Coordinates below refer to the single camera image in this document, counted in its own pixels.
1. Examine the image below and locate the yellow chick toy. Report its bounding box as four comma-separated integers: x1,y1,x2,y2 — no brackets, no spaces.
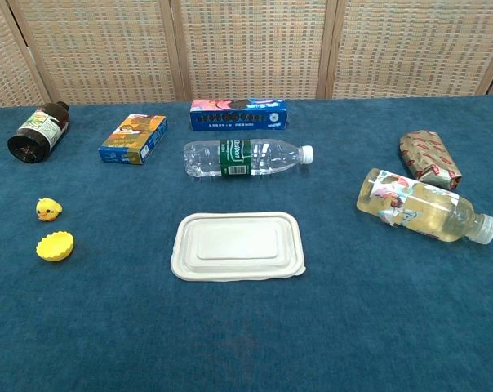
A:
35,198,64,223

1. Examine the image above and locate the beige lidded food container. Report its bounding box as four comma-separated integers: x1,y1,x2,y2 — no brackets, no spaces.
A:
170,211,307,283

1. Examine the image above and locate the clear water bottle green label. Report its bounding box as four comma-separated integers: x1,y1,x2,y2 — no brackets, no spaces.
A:
183,138,315,179

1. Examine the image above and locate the blue cookie box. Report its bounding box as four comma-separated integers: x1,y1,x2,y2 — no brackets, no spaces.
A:
189,98,288,131

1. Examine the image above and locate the orange and blue carton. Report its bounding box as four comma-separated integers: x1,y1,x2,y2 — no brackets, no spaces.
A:
98,114,169,166

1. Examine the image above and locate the woven folding screen panel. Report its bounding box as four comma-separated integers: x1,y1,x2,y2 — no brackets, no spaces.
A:
0,0,54,109
5,0,186,105
323,0,493,100
168,0,340,102

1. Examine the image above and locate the yellow drink bottle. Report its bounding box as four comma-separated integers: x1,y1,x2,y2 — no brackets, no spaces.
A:
356,167,493,246

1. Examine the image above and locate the blue table cloth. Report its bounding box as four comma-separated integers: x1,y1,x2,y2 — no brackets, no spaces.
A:
0,94,493,392

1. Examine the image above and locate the red patterned snack pack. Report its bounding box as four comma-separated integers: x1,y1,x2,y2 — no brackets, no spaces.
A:
399,129,463,190

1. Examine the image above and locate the yellow eggshell cup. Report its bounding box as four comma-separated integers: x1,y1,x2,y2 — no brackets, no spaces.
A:
35,230,75,262

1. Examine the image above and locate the brown glass bottle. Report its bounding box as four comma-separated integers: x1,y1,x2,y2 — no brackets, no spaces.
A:
7,101,71,164

